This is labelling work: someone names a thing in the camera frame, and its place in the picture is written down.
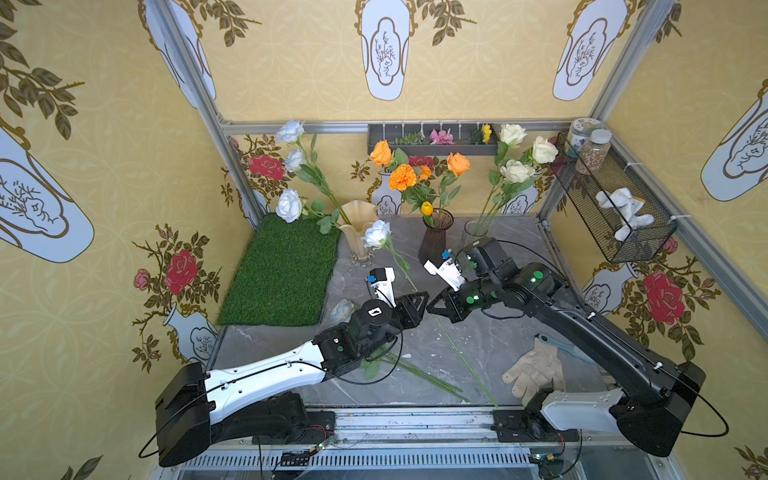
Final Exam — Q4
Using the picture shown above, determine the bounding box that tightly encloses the yellow orange tulip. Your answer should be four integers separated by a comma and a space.
420, 201, 436, 228

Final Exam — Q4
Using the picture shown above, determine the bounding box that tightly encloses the white rose stem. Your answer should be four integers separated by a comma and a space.
478, 123, 559, 229

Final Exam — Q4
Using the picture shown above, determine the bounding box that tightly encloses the orange rose stem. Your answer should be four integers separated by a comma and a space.
441, 153, 470, 207

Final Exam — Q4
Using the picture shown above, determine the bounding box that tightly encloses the orange rose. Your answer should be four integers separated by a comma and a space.
418, 165, 432, 181
369, 140, 392, 167

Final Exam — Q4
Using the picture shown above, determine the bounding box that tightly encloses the orange marigold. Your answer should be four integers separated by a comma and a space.
388, 164, 418, 192

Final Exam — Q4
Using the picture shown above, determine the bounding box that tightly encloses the pale blue rose top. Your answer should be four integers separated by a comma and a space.
284, 149, 336, 203

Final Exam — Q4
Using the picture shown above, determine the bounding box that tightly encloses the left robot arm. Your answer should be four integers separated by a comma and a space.
154, 292, 429, 467

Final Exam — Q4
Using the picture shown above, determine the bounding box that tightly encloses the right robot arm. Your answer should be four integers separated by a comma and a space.
424, 237, 706, 457

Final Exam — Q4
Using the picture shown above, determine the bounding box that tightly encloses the clear glass vase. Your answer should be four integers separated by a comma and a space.
462, 218, 489, 244

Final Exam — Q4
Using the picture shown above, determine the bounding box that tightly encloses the purple glass vase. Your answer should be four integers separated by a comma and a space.
418, 208, 454, 265

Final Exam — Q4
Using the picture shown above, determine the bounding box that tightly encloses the beige work glove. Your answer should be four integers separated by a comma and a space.
502, 338, 565, 405

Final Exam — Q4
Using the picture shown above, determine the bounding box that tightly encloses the green artificial grass mat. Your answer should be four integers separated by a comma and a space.
217, 213, 340, 327

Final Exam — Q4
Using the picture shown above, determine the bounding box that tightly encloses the teal toothbrush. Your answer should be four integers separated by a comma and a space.
535, 333, 596, 365

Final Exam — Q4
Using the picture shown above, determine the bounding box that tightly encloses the cream ruffled vase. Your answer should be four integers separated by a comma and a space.
339, 200, 378, 267

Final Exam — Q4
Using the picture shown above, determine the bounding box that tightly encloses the yellow flower in tray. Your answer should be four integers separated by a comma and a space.
480, 124, 492, 144

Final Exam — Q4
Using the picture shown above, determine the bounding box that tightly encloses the pink flower in tray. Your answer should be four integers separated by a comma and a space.
429, 130, 454, 145

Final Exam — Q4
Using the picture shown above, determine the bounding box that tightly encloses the white cloth in basket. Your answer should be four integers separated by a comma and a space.
595, 188, 655, 242

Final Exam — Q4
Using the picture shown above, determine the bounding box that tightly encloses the bottle with colourful beads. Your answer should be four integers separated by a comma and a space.
576, 129, 612, 175

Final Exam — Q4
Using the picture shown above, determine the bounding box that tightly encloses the glass jar with white lid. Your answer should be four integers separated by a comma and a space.
566, 117, 603, 157

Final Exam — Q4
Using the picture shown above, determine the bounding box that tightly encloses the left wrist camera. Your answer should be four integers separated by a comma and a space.
366, 267, 396, 307

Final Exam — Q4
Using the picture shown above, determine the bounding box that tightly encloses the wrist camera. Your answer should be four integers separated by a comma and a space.
366, 267, 396, 307
424, 250, 466, 292

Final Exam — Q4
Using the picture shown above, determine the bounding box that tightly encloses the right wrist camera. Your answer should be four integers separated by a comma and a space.
424, 250, 466, 292

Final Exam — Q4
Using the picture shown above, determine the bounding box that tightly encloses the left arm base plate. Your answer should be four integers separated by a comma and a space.
286, 410, 336, 445

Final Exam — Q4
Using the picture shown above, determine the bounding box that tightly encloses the black wire wall basket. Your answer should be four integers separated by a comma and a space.
552, 132, 679, 263

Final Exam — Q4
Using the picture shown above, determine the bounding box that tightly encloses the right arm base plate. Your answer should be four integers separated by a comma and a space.
491, 409, 580, 443

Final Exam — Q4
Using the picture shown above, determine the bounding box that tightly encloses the grey wall planter tray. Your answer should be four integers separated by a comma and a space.
367, 121, 499, 157

